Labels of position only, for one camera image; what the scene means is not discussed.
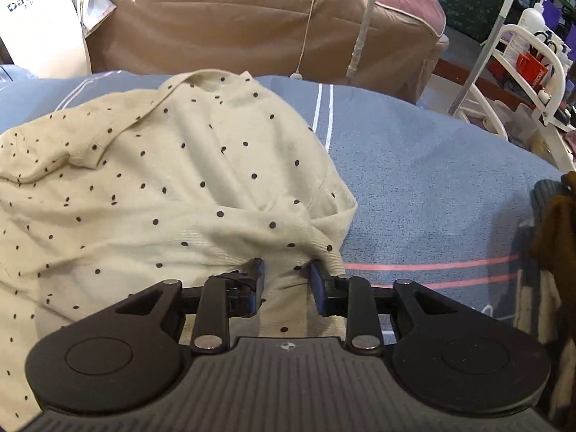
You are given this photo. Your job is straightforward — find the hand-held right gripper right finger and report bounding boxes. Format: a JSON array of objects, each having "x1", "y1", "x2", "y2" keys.
[{"x1": 310, "y1": 260, "x2": 455, "y2": 352}]

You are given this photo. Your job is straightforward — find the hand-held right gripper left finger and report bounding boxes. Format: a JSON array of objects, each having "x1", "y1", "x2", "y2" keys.
[{"x1": 116, "y1": 258, "x2": 266, "y2": 354}]

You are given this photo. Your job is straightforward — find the cream polka dot shirt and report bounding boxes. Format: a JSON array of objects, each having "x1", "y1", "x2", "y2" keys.
[{"x1": 0, "y1": 70, "x2": 359, "y2": 432}]

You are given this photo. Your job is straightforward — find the blue striped bed sheet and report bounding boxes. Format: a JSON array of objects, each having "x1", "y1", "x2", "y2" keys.
[{"x1": 0, "y1": 65, "x2": 564, "y2": 352}]

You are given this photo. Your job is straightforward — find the dark brown cloth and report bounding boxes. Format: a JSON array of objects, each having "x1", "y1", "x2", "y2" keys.
[{"x1": 530, "y1": 173, "x2": 576, "y2": 325}]

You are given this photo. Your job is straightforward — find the brown fabric storage bag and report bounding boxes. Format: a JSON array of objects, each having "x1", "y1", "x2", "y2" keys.
[{"x1": 85, "y1": 0, "x2": 450, "y2": 88}]

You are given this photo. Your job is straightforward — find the white metal rack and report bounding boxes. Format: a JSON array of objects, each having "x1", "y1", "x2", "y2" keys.
[{"x1": 448, "y1": 24, "x2": 576, "y2": 172}]

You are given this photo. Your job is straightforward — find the red box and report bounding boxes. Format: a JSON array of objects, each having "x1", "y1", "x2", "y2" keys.
[{"x1": 516, "y1": 52, "x2": 550, "y2": 93}]

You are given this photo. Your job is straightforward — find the dark green patterned cloth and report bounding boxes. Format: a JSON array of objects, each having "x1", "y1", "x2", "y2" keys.
[{"x1": 396, "y1": 0, "x2": 509, "y2": 41}]

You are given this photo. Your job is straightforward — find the white printed bag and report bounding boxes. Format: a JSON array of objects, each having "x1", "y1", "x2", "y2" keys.
[{"x1": 0, "y1": 0, "x2": 93, "y2": 78}]

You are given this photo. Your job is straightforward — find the white pump bottle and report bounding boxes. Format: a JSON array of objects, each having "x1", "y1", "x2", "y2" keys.
[{"x1": 508, "y1": 0, "x2": 553, "y2": 66}]

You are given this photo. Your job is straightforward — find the white pull cord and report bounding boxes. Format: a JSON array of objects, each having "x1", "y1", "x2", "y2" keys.
[{"x1": 290, "y1": 0, "x2": 325, "y2": 80}]

